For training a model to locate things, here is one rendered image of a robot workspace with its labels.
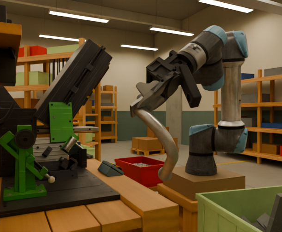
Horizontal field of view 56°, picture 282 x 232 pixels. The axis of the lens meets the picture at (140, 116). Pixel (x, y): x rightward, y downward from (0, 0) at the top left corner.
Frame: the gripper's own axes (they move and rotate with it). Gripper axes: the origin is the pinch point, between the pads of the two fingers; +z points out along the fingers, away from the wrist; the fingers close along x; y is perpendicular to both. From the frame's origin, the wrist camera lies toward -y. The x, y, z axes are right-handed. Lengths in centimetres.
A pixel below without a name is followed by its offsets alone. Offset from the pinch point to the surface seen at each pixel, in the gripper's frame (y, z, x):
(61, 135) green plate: 48, 11, -63
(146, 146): 188, -199, -617
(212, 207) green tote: -27.5, 0.4, -21.9
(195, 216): -25, -4, -59
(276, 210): -37.6, -3.1, -4.0
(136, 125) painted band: 388, -349, -947
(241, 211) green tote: -36, -10, -37
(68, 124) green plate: 50, 5, -62
